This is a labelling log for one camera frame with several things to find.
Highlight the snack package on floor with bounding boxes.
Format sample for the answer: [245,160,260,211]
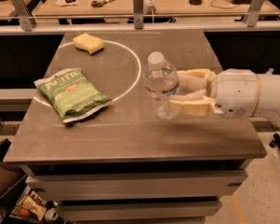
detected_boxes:
[20,190,48,220]

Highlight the metal bracket post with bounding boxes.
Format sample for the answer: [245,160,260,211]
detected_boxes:
[11,0,36,32]
[244,0,265,27]
[133,0,144,29]

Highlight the clear plastic water bottle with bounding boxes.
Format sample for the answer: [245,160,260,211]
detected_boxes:
[143,51,179,120]

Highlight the grey table drawer cabinet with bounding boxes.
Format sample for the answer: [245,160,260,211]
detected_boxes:
[26,170,247,222]

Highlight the yellow sponge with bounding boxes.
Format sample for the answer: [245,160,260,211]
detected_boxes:
[73,33,104,55]

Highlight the left metal bracket post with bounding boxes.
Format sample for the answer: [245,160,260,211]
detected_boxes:
[11,0,36,32]

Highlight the brown bin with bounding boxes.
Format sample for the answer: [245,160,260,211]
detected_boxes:
[0,139,24,197]

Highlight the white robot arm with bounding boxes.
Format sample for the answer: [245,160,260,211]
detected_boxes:
[169,69,280,128]

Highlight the right metal bracket post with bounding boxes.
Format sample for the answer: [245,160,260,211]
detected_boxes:
[244,0,265,27]

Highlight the black handled scissors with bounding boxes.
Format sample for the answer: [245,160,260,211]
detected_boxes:
[91,0,117,7]

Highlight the middle metal bracket post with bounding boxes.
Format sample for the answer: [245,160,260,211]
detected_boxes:
[133,0,144,29]

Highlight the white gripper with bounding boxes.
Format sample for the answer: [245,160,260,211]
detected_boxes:
[169,68,259,119]

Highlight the green jalapeno chip bag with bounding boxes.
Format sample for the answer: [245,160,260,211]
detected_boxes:
[35,67,112,123]

